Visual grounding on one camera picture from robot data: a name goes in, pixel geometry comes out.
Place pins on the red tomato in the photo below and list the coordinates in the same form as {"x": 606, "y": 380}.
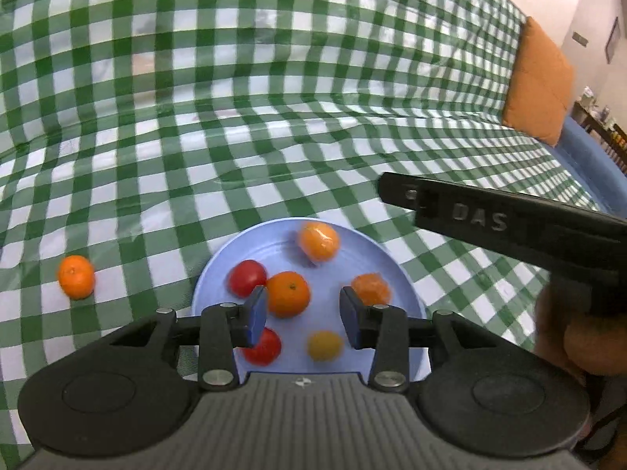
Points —
{"x": 247, "y": 278}
{"x": 267, "y": 348}

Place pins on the small yellow fruit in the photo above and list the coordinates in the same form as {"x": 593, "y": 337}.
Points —
{"x": 325, "y": 346}

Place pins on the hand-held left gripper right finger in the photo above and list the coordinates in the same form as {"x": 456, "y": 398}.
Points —
{"x": 349, "y": 314}

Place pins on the green checkered tablecloth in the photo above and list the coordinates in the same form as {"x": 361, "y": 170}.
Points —
{"x": 245, "y": 107}

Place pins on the light blue plate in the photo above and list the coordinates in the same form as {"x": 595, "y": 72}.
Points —
{"x": 294, "y": 245}

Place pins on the cluttered wooden shelf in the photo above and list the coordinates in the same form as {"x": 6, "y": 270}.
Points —
{"x": 605, "y": 122}

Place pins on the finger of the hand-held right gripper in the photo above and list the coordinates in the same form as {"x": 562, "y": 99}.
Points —
{"x": 490, "y": 220}

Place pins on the orange cushion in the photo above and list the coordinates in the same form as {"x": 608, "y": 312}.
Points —
{"x": 539, "y": 85}

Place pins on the framed wall picture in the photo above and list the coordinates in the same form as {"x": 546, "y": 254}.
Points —
{"x": 611, "y": 39}

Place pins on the wall light switch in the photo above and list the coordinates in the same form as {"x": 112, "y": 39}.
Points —
{"x": 579, "y": 38}

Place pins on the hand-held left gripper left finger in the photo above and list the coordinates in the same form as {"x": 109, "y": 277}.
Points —
{"x": 257, "y": 314}

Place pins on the plastic-wrapped orange mandarin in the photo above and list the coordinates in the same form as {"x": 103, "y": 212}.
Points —
{"x": 372, "y": 288}
{"x": 318, "y": 241}

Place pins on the blue sofa armrest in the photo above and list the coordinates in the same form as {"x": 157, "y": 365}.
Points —
{"x": 585, "y": 156}

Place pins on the person's right hand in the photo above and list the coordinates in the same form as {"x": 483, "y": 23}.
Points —
{"x": 568, "y": 338}

